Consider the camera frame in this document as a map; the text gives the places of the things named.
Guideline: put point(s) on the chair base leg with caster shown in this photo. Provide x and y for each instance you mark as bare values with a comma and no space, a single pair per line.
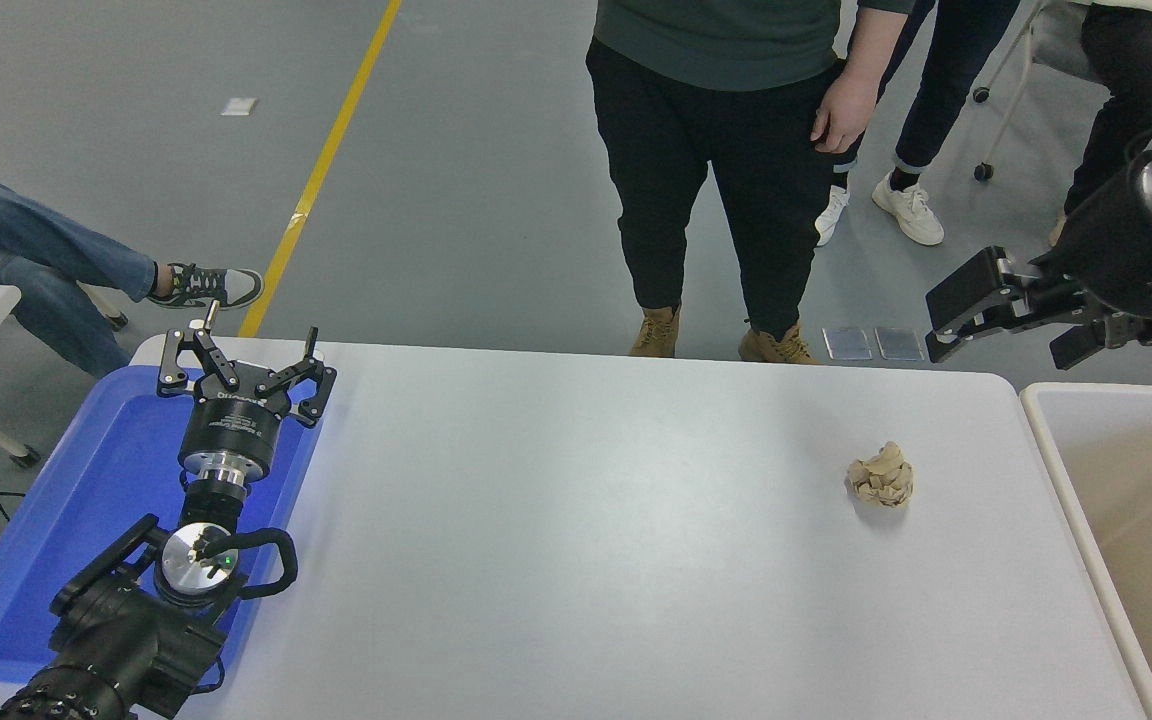
114,320

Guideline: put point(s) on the person in white shoes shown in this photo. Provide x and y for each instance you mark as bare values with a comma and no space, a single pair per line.
946,70

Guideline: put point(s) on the white office chair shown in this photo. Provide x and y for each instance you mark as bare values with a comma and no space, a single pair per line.
1056,40

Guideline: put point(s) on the standing person's left forearm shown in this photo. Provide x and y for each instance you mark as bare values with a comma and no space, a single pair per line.
876,45

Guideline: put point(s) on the tan paper ball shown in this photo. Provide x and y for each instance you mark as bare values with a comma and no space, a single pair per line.
881,478

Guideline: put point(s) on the standing person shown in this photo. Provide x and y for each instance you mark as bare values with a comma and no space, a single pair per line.
716,150

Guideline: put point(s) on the large pale bin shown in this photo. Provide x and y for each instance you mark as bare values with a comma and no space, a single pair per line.
1136,480

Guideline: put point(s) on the metal floor plate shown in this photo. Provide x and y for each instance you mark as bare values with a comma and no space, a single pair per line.
847,343
898,343

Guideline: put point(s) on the standing person's left hand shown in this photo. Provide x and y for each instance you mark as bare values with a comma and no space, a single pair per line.
848,110

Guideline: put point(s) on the yellow floor tape line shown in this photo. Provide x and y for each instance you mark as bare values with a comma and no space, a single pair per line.
336,130

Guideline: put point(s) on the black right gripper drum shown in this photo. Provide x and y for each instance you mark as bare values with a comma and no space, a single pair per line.
1126,260

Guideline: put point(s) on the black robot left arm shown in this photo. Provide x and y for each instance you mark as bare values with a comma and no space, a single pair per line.
116,630

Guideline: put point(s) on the seated person in black trousers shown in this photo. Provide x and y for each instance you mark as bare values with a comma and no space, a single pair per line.
1126,60

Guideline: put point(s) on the blue plastic tray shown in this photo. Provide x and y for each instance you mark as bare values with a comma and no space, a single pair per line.
86,480

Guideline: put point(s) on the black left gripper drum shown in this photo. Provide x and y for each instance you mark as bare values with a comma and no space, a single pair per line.
231,430

